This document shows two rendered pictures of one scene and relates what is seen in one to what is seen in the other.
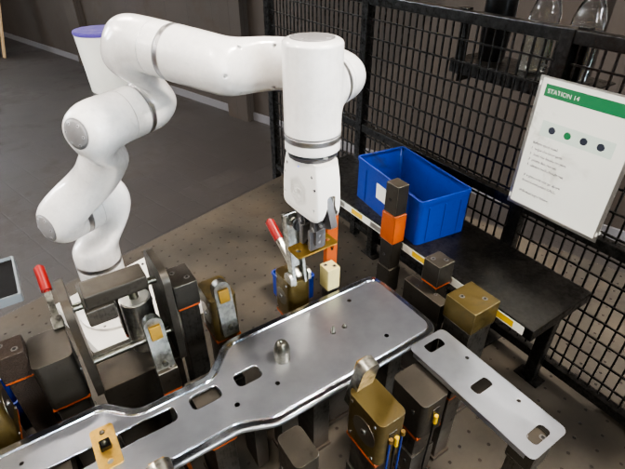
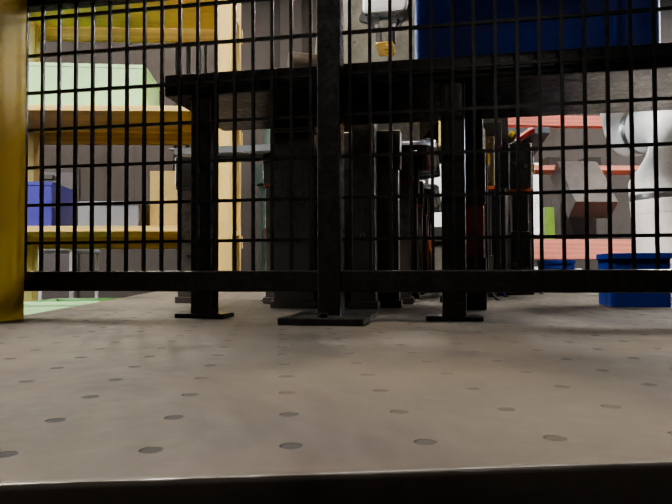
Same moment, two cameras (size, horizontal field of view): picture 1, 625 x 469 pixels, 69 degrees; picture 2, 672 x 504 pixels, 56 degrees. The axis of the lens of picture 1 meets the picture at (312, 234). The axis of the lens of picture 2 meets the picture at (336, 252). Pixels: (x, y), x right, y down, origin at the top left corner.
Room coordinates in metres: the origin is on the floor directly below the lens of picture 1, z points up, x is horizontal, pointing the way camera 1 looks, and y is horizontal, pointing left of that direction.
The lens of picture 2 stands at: (1.54, -1.08, 0.76)
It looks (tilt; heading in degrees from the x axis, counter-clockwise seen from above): 2 degrees up; 134
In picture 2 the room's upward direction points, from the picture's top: straight up
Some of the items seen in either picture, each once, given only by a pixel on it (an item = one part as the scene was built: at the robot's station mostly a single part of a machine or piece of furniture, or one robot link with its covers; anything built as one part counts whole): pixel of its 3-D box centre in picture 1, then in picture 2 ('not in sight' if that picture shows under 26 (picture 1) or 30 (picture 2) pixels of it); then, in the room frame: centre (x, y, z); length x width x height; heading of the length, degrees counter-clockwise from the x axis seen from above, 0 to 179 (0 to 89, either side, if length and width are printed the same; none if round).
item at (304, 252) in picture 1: (312, 243); (385, 47); (0.65, 0.00, 1.26); 0.08 x 0.04 x 0.01; 125
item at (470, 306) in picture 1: (458, 354); (298, 202); (0.73, -0.34, 0.88); 0.08 x 0.08 x 0.36; 34
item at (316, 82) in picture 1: (313, 85); not in sight; (0.65, 0.00, 1.53); 0.09 x 0.08 x 0.13; 149
